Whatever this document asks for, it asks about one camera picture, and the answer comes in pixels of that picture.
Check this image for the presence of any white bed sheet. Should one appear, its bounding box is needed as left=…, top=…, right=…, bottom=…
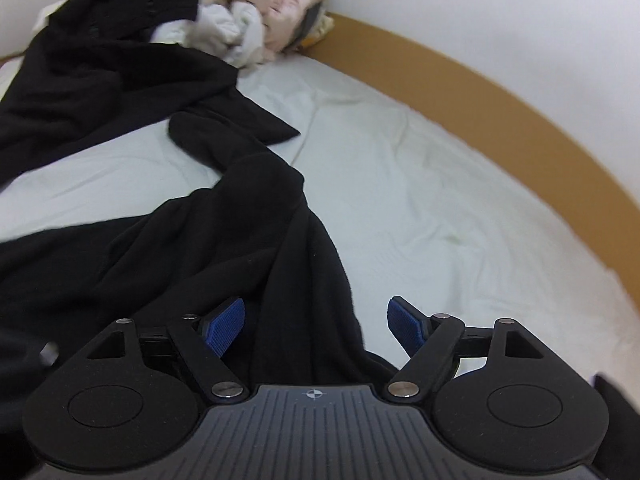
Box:
left=0, top=50, right=640, bottom=401

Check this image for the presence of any black fleece sweater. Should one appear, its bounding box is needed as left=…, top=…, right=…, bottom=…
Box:
left=0, top=114, right=398, bottom=480

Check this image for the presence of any black jacket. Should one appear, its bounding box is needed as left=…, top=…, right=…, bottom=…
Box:
left=0, top=0, right=302, bottom=187

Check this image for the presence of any wooden headboard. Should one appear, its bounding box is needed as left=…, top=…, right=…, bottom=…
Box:
left=299, top=12, right=640, bottom=293

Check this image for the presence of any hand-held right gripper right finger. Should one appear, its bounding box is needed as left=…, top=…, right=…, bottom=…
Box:
left=387, top=296, right=546, bottom=404

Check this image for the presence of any yellow grey cloth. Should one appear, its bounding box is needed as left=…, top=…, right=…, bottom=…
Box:
left=295, top=2, right=337, bottom=52

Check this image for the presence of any folded black garment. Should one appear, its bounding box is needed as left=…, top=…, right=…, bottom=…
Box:
left=594, top=374, right=640, bottom=463

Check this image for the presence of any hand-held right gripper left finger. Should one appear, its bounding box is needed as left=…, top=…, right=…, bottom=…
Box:
left=87, top=297, right=248, bottom=404

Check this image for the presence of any white garment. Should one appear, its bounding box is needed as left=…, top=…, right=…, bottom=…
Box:
left=150, top=0, right=267, bottom=70

